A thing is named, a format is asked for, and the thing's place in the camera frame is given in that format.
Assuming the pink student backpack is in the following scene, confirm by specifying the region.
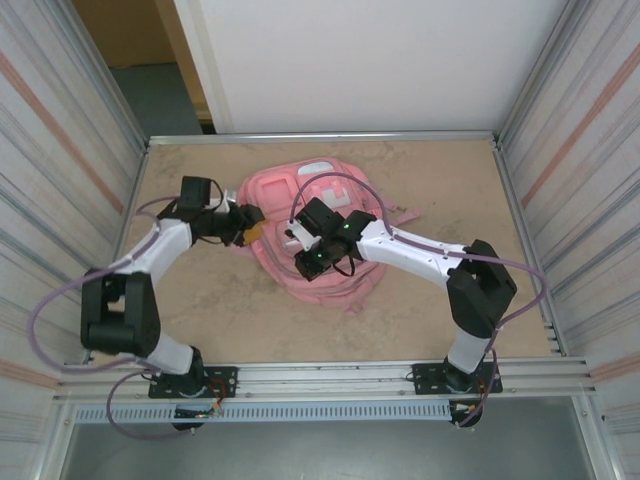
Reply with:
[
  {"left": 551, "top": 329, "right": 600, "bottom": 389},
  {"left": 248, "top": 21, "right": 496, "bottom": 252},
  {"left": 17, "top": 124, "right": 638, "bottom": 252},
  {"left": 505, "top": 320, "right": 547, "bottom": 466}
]
[{"left": 234, "top": 157, "right": 424, "bottom": 315}]

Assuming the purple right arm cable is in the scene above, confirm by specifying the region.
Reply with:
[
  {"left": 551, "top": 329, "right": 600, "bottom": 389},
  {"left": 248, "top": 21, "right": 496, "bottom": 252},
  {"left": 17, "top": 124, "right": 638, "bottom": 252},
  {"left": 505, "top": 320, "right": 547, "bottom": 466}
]
[{"left": 289, "top": 172, "right": 551, "bottom": 429}]

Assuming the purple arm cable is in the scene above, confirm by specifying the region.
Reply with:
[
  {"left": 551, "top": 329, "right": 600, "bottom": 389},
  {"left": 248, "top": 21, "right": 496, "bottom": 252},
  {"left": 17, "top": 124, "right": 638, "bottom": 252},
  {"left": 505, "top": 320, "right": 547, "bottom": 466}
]
[
  {"left": 27, "top": 197, "right": 181, "bottom": 441},
  {"left": 289, "top": 172, "right": 551, "bottom": 429}
]

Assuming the aluminium side frame rail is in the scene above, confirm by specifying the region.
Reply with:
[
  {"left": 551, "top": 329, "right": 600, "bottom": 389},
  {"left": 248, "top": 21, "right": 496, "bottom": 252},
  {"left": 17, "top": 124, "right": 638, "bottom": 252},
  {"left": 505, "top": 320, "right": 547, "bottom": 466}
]
[
  {"left": 84, "top": 142, "right": 151, "bottom": 364},
  {"left": 492, "top": 134, "right": 569, "bottom": 357}
]

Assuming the wide aluminium frame rail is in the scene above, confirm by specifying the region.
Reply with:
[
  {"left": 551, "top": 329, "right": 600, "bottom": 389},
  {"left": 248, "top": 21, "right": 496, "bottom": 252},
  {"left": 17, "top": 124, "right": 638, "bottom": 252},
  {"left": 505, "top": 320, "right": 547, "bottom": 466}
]
[{"left": 57, "top": 357, "right": 596, "bottom": 401}]

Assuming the thin aluminium frame rail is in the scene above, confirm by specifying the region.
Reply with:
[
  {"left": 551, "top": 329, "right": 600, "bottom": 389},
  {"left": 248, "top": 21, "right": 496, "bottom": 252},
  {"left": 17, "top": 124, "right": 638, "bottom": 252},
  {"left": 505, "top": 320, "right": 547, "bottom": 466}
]
[{"left": 146, "top": 130, "right": 501, "bottom": 147}]

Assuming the grey slotted cable duct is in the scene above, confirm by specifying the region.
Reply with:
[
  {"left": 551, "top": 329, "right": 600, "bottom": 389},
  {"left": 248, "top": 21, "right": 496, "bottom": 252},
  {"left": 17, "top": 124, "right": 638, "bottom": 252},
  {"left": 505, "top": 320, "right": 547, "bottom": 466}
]
[{"left": 73, "top": 403, "right": 454, "bottom": 424}]

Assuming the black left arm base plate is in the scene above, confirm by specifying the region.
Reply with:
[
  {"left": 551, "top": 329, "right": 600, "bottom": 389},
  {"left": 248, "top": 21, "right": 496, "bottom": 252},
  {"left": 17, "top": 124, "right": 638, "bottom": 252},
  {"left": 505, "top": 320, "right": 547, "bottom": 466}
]
[{"left": 148, "top": 366, "right": 239, "bottom": 400}]

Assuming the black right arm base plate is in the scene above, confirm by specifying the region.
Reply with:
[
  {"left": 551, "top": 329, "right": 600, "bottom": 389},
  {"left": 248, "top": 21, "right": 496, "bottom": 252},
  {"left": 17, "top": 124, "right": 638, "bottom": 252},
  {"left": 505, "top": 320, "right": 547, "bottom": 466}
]
[{"left": 410, "top": 362, "right": 504, "bottom": 396}]

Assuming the small circuit board with wires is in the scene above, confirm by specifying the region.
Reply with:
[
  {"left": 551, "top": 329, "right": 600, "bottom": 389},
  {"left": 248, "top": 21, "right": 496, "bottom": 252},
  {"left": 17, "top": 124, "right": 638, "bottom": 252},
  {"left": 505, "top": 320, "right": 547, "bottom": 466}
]
[{"left": 173, "top": 407, "right": 224, "bottom": 420}]

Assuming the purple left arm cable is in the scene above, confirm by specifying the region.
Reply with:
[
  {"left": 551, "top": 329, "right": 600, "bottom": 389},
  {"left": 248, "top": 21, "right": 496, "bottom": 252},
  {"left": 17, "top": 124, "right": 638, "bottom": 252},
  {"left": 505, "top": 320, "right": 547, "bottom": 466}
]
[{"left": 27, "top": 197, "right": 181, "bottom": 441}]

